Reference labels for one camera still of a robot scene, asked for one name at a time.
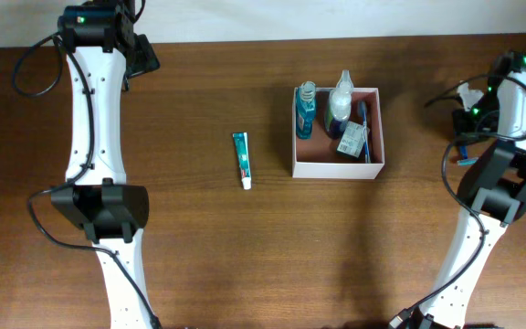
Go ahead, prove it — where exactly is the green white soap box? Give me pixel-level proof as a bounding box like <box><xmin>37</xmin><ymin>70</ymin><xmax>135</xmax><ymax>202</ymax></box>
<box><xmin>336</xmin><ymin>122</ymin><xmax>363</xmax><ymax>159</ymax></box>

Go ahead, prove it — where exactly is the pink cardboard box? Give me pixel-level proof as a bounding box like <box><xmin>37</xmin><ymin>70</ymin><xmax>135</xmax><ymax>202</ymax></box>
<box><xmin>291</xmin><ymin>88</ymin><xmax>385</xmax><ymax>180</ymax></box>

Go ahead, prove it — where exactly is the blue white toothbrush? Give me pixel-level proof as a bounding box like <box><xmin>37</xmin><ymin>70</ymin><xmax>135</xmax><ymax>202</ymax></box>
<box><xmin>357</xmin><ymin>101</ymin><xmax>371</xmax><ymax>164</ymax></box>

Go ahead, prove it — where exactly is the clear foam pump bottle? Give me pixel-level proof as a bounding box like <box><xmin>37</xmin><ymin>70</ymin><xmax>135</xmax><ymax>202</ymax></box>
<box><xmin>324</xmin><ymin>69</ymin><xmax>353</xmax><ymax>139</ymax></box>

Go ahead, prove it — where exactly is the teal toothpaste tube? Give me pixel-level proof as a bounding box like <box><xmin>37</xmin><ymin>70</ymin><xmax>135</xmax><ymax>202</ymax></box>
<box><xmin>233</xmin><ymin>133</ymin><xmax>252</xmax><ymax>190</ymax></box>

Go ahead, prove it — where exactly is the teal mouthwash bottle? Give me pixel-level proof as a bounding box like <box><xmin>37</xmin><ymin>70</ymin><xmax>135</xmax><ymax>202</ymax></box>
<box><xmin>296</xmin><ymin>81</ymin><xmax>317</xmax><ymax>140</ymax></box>

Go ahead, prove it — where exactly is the blue disposable razor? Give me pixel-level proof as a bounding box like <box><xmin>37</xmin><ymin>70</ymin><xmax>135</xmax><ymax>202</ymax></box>
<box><xmin>457</xmin><ymin>145</ymin><xmax>478</xmax><ymax>166</ymax></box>

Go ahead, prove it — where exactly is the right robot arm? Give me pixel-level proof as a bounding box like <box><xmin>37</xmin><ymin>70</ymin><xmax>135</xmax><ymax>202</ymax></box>
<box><xmin>389</xmin><ymin>50</ymin><xmax>526</xmax><ymax>328</ymax></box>

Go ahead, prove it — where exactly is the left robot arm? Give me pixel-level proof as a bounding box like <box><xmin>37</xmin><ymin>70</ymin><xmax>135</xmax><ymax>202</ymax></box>
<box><xmin>50</xmin><ymin>1</ymin><xmax>161</xmax><ymax>328</ymax></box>

